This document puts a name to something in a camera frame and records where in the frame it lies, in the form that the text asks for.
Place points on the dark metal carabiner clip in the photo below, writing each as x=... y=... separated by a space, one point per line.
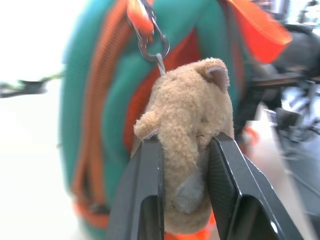
x=156 y=41

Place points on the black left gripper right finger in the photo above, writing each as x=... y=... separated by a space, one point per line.
x=235 y=180

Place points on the orange and teal backpack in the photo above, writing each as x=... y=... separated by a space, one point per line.
x=100 y=105

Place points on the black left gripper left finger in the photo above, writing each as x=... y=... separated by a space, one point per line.
x=140 y=180

